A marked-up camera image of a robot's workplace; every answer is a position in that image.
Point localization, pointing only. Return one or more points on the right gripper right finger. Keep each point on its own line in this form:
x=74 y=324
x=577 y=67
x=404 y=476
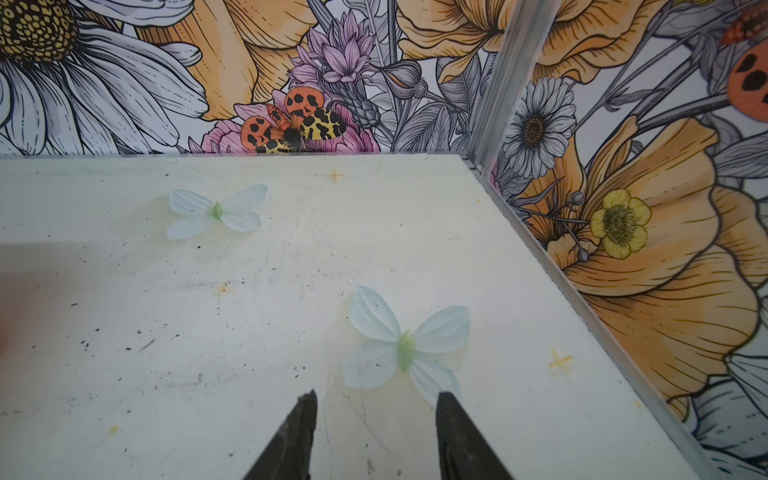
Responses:
x=464 y=454

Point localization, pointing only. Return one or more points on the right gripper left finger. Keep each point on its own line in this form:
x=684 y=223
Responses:
x=287 y=456

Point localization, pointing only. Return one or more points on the right corner aluminium post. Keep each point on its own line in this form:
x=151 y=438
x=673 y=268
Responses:
x=512 y=69

